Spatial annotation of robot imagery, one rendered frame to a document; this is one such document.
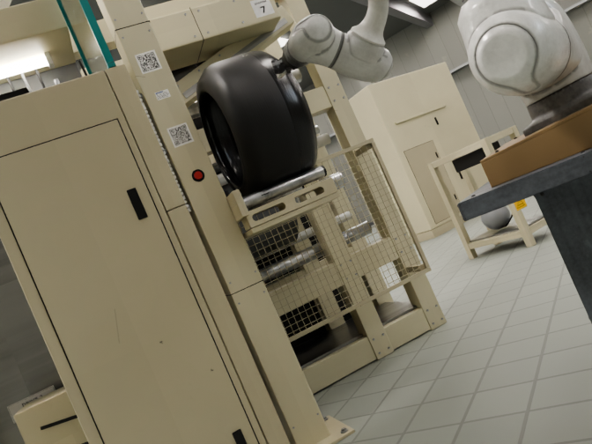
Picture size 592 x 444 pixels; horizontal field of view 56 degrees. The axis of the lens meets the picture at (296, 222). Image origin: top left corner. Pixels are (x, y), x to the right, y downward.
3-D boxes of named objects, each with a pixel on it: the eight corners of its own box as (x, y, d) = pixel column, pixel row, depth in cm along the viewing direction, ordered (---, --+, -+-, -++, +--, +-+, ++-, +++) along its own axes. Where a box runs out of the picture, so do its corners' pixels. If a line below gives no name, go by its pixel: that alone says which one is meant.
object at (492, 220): (532, 246, 375) (484, 137, 376) (469, 259, 427) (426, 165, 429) (562, 228, 392) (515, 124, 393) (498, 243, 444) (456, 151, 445)
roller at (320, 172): (244, 209, 196) (239, 197, 196) (241, 211, 200) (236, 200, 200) (329, 174, 207) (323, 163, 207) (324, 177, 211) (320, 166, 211)
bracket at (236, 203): (242, 217, 191) (231, 191, 192) (224, 232, 229) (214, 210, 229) (251, 213, 192) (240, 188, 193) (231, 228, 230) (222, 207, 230)
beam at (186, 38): (151, 55, 228) (136, 21, 228) (150, 78, 252) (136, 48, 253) (282, 16, 247) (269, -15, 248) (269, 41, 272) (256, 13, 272)
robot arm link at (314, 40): (280, 57, 156) (323, 74, 159) (295, 39, 141) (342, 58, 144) (291, 21, 156) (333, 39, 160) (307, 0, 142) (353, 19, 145)
